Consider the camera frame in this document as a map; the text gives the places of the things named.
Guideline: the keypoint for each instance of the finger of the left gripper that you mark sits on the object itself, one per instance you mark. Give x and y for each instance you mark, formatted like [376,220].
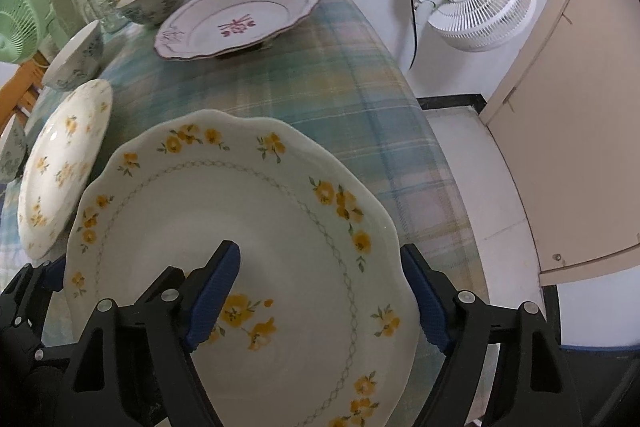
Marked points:
[27,298]

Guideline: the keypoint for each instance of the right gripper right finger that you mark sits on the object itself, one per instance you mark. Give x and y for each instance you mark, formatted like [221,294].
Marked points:
[532,384]

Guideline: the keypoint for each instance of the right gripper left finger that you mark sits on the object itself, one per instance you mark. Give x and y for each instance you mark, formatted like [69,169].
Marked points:
[165,325]

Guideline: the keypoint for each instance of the round yellow flower plate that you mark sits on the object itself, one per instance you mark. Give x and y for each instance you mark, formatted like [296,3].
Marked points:
[59,164]

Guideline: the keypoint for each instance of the scalloped yellow flower plate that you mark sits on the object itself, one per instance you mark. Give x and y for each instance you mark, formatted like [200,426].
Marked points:
[320,326]

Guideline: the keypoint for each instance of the red pattern white plate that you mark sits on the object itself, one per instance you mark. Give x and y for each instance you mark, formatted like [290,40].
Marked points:
[211,28]

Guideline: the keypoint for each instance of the wooden bed headboard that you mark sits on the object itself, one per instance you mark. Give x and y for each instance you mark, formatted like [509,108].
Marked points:
[20,93]

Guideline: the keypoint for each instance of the beige door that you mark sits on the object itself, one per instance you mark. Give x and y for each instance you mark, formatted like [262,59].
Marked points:
[566,121]

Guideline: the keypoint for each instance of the green desk fan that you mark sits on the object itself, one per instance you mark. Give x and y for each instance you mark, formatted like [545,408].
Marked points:
[24,24]

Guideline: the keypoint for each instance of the plaid tablecloth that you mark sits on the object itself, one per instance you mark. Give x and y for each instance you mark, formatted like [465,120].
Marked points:
[332,78]

